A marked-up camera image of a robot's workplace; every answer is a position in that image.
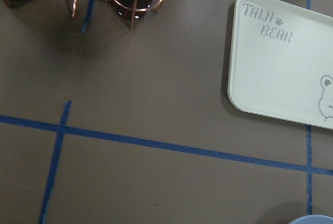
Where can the light blue plate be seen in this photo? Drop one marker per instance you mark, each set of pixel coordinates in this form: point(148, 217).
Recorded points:
point(313, 219)

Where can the cream bear tray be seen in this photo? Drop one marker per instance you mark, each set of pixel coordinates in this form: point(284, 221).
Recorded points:
point(281, 62)

